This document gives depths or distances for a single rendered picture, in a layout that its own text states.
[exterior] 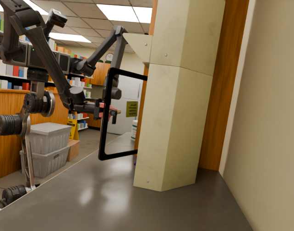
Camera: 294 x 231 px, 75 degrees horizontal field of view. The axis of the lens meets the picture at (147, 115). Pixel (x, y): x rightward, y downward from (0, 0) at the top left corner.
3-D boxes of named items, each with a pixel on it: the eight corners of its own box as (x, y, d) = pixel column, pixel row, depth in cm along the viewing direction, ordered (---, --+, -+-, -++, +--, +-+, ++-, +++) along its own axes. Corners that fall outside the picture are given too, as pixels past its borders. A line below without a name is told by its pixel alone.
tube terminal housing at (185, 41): (191, 168, 102) (216, 19, 94) (198, 200, 70) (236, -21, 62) (146, 160, 106) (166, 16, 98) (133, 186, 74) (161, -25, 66)
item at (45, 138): (71, 145, 310) (73, 125, 307) (46, 156, 250) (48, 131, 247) (48, 141, 316) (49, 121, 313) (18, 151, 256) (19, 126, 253)
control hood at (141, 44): (158, 74, 101) (160, 56, 100) (149, 63, 69) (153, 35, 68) (137, 72, 102) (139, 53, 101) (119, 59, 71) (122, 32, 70)
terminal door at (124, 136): (145, 151, 104) (156, 78, 100) (98, 161, 81) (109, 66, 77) (144, 151, 104) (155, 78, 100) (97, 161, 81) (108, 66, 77)
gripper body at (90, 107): (99, 98, 87) (84, 96, 88) (96, 120, 88) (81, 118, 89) (104, 98, 93) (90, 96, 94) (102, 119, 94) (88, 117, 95)
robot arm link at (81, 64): (124, 29, 142) (115, 19, 134) (132, 36, 134) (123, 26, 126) (85, 73, 149) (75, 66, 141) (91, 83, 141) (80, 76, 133)
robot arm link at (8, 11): (20, -14, 74) (-7, -10, 68) (44, 17, 77) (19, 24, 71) (13, 45, 109) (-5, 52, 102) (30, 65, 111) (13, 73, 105)
